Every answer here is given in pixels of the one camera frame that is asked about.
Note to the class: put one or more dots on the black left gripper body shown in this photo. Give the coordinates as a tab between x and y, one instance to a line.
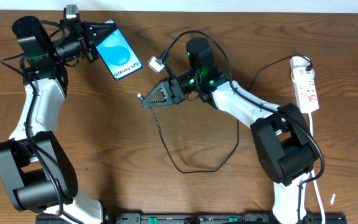
85	44

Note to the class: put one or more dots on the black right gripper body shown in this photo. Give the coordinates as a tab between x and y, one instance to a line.
173	90

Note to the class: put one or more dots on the blue Samsung Galaxy smartphone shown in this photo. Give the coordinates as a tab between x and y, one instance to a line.
118	55

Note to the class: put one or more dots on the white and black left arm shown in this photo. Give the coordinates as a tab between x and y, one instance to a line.
35	171

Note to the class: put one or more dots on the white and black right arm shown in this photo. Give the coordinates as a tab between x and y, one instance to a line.
285	147

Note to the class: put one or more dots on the white power strip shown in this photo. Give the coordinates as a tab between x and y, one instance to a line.
302	76

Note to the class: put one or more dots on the white paper scrap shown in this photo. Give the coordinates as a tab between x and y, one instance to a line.
332	199

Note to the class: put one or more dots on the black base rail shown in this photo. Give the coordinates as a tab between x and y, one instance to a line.
136	218

